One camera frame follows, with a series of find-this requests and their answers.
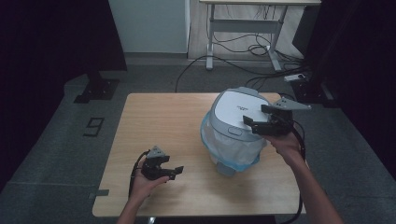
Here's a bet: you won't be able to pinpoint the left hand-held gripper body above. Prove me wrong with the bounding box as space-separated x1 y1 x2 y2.
141 145 166 182

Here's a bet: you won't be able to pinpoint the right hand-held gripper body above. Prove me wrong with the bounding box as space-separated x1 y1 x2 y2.
262 96 313 137

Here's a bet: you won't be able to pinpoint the grey white lidded trash can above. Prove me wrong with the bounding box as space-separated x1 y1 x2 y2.
207 86 273 178

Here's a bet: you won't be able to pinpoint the translucent blue trash bag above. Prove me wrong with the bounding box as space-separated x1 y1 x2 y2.
200 111 269 174

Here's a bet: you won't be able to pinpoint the person's left hand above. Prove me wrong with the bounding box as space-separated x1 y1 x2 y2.
129 156 171 203

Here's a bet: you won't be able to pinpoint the person's right hand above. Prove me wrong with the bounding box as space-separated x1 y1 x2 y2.
263 130 305 166

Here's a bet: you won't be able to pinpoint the white power strip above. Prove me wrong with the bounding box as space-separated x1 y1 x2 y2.
283 73 305 83

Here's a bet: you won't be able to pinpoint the black stand base with curtain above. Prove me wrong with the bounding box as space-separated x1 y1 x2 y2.
290 77 340 109

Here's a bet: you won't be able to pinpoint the dark curtain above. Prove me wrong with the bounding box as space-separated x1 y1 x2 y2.
0 0 128 190

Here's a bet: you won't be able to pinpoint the left hand-held gripper black cable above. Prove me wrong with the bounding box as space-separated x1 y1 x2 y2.
128 149 151 199

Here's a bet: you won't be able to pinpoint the hand-held gripper black cable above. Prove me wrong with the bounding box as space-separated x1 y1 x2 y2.
278 113 308 224
128 149 151 199

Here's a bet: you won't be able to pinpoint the right hand-held gripper black cable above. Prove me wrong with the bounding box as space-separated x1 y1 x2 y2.
278 113 308 224

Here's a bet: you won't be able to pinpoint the tangled black cables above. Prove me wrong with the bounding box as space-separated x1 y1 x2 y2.
211 31 309 80

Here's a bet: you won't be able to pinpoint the long black floor cable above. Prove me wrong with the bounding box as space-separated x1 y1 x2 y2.
174 54 309 93

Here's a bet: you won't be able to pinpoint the white metal frame desk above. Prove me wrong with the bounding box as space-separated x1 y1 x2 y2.
199 0 322 73

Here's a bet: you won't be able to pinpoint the black stand base plate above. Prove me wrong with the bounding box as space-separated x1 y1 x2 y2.
73 71 120 105

